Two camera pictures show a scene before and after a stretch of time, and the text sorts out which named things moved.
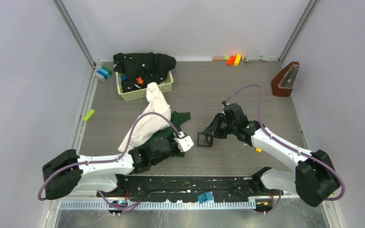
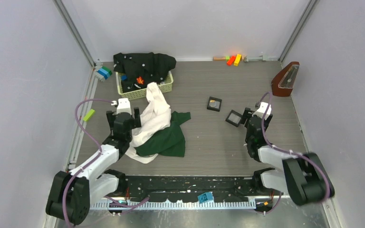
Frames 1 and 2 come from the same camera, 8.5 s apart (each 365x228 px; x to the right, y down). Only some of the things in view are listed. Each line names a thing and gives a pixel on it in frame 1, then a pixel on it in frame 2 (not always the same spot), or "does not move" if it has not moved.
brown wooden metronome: [283, 83] does not move
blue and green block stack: [104, 71] does not move
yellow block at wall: [237, 60] does not move
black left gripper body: [171, 150] to [129, 137]
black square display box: [204, 139] to [217, 107]
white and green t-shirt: [157, 121] does not move
